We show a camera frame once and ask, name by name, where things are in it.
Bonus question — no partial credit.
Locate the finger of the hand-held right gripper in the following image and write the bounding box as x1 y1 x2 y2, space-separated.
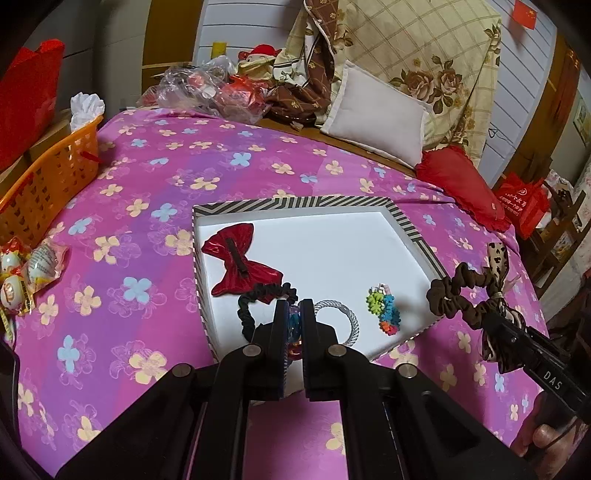
501 333 543 376
496 314 557 356

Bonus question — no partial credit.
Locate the white pillow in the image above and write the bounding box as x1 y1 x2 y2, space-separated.
320 60 435 169

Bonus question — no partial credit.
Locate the black ruffled hair tie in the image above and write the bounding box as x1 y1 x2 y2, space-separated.
237 281 300 344

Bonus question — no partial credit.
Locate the wooden chair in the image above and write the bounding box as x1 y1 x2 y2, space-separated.
526 178 589 298

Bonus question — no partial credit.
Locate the wrapped toy egg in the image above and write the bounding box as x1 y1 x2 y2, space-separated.
0 277 38 318
0 237 29 278
23 242 70 292

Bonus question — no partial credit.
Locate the leopard ribbon bow with bells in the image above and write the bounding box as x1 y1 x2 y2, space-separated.
485 241 523 301

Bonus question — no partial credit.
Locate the pink floral blanket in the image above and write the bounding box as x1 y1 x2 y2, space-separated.
9 105 550 480

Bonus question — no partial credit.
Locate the red shopping bag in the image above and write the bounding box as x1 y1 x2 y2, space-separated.
496 172 553 241

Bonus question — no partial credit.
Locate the orange plastic basket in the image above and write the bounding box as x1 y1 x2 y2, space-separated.
0 114 105 247

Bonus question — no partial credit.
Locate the small red flag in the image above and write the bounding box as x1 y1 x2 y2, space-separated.
512 0 539 31

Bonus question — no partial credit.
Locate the clear plastic bag pile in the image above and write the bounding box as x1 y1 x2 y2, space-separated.
141 55 274 126

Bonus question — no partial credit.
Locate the white crumpled tissue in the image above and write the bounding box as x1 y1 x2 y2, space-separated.
70 92 108 133

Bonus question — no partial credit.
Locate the red ruffled pillow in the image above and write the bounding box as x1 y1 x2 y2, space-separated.
414 145 514 232

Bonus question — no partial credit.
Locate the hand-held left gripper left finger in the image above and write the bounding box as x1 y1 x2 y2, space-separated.
55 299 296 480

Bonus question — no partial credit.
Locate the red hat plush doll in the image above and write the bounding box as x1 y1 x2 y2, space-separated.
238 44 283 75

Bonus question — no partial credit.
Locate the person's right hand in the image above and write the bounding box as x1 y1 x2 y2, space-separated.
510 392 591 464

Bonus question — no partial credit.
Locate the red bow hair clip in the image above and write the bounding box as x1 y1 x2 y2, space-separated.
201 223 284 297

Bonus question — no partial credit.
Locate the colourful bead bracelet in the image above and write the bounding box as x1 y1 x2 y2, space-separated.
287 307 306 363

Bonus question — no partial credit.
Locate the silver braided hair tie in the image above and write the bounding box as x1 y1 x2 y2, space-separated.
314 299 361 348

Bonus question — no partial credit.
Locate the colourful flower hair clip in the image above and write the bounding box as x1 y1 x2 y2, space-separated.
367 285 402 337

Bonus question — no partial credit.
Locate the brown patterned quilt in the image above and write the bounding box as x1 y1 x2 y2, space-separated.
265 0 355 129

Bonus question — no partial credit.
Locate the brown cardboard box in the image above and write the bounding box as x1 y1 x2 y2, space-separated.
25 119 75 163

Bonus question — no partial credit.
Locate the striped shallow box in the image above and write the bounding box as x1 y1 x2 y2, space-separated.
191 195 445 363

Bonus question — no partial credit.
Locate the cream floral quilt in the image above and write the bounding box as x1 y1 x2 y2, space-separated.
281 0 503 160

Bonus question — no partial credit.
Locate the framed picture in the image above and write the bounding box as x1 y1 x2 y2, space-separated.
573 100 591 140

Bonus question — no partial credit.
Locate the brown scrunchie with leopard bow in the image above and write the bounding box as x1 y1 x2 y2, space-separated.
426 262 528 374

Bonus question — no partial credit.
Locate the red gift bag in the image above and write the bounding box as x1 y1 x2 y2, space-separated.
0 39 65 172

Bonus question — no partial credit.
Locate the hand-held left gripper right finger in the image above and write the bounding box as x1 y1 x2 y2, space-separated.
298 299 513 480

